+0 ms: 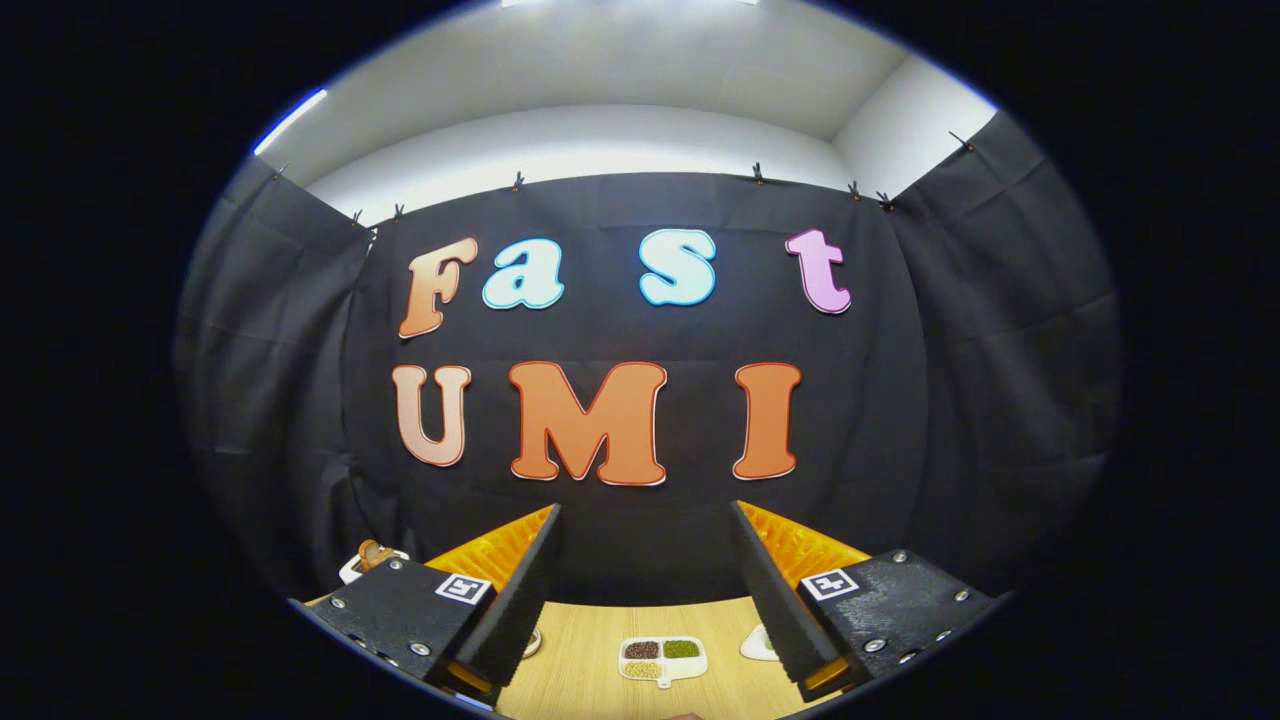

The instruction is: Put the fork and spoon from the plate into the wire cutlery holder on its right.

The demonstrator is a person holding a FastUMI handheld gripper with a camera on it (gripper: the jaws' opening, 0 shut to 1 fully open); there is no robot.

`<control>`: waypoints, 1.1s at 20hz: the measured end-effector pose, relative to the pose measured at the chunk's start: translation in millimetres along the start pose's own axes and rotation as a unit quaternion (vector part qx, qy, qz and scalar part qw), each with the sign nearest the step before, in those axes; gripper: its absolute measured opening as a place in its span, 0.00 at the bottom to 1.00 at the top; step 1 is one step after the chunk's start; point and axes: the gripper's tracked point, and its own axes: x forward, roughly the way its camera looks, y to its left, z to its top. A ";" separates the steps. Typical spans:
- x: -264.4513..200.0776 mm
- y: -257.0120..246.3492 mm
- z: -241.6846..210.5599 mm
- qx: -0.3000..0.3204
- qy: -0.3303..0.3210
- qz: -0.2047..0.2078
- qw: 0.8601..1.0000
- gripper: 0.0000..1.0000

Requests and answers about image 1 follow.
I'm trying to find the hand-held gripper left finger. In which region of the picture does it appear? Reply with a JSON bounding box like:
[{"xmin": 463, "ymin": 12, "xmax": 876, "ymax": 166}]
[{"xmin": 288, "ymin": 503, "xmax": 563, "ymax": 706}]

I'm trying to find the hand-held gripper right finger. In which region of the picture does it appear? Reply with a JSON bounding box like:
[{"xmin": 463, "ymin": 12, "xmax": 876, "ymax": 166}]
[{"xmin": 728, "ymin": 500, "xmax": 1001, "ymax": 706}]

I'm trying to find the white divided dish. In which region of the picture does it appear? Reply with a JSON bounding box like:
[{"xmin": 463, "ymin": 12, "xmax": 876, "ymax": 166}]
[{"xmin": 617, "ymin": 636, "xmax": 709, "ymax": 690}]

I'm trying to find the white toaster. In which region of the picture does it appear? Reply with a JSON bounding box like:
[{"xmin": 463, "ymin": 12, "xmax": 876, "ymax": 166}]
[{"xmin": 338, "ymin": 545, "xmax": 411, "ymax": 586}]

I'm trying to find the row of black clips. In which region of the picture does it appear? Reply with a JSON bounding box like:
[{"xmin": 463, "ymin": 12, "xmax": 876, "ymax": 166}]
[{"xmin": 270, "ymin": 130, "xmax": 976, "ymax": 226}]

